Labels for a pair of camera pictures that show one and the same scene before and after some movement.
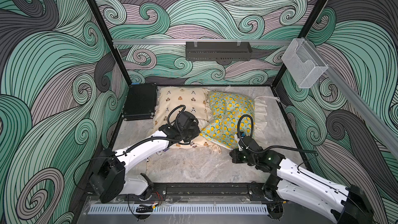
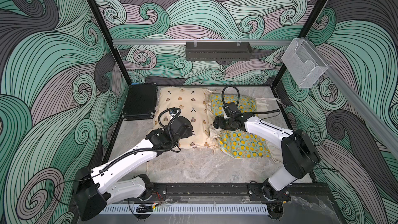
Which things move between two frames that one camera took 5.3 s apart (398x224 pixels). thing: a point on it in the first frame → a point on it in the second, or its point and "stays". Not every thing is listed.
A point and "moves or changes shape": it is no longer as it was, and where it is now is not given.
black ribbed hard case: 140,102 stays
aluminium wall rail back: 191,42 stays
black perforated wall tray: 218,51 stays
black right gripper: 235,155 → 218,123
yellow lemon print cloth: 231,114 moves or changes shape
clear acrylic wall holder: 303,63 stays
